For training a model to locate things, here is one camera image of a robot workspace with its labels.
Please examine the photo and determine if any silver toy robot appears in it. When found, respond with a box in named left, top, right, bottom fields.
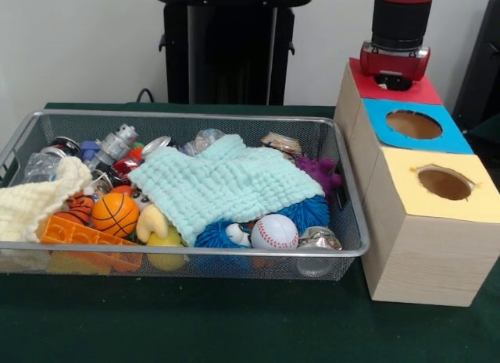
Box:
left=84, top=123, right=140, bottom=171

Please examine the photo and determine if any orange plastic building block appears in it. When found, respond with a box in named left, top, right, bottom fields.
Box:
left=38, top=214, right=144, bottom=273

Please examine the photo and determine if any white toy baseball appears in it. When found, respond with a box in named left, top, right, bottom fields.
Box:
left=251, top=213, right=300, bottom=250

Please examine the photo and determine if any blue spiky rubber ball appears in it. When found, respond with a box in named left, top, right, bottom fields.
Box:
left=194, top=218, right=253, bottom=249
left=269, top=193, right=331, bottom=233

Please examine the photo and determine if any dark green side table cloth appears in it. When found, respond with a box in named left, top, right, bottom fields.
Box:
left=466, top=113, right=500, bottom=140

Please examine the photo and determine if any silver wire mesh bin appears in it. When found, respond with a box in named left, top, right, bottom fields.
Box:
left=0, top=109, right=371, bottom=282

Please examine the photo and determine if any orange toy basketball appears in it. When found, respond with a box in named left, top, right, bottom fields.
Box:
left=91, top=192, right=141, bottom=239

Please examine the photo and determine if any black upright panel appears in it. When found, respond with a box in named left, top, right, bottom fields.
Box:
left=448, top=0, right=500, bottom=136

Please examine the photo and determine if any wooden box with three holes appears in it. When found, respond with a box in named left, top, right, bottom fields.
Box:
left=334, top=57, right=500, bottom=308

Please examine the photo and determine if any purple spiky rubber toy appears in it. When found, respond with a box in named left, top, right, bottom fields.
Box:
left=295, top=154, right=343, bottom=198

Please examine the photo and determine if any mint green waffle cloth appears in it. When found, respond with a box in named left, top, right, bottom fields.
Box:
left=127, top=133, right=326, bottom=247

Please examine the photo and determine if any crushed silver can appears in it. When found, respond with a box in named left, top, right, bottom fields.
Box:
left=298, top=226, right=343, bottom=251

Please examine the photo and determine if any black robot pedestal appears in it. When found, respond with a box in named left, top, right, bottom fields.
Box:
left=150, top=0, right=316, bottom=106

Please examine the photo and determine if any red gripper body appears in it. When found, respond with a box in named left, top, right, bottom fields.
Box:
left=359, top=41, right=431, bottom=82

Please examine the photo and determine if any cream knitted cloth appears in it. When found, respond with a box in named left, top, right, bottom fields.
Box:
left=0, top=155, right=93, bottom=243

